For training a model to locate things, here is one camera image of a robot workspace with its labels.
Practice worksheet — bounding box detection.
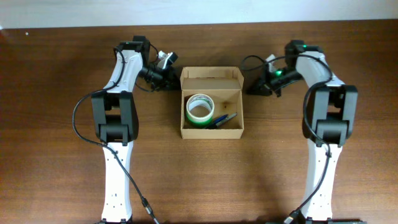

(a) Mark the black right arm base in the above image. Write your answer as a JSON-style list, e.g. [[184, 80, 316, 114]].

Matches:
[[266, 215, 367, 224]]

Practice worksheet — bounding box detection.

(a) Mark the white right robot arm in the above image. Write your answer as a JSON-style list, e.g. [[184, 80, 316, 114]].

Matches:
[[247, 40, 358, 223]]

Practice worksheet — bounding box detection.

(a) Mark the white masking tape roll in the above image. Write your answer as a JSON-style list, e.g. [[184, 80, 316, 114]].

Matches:
[[185, 93, 215, 117]]

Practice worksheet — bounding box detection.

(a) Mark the brown cardboard box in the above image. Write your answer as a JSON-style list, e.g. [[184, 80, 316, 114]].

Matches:
[[180, 67, 244, 139]]

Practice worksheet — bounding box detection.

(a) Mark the blue pen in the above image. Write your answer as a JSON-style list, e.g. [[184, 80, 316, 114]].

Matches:
[[205, 114, 228, 129]]

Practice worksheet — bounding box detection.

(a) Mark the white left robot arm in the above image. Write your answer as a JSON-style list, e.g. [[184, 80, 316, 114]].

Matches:
[[91, 35, 180, 223]]

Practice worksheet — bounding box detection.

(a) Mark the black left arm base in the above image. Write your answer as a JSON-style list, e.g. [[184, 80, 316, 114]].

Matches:
[[94, 218, 133, 224]]

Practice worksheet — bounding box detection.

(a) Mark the green tape roll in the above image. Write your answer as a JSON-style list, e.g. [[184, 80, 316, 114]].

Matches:
[[186, 113, 212, 127]]

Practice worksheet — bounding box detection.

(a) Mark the black white marker pen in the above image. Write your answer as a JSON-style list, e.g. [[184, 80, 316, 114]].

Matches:
[[216, 113, 238, 128]]

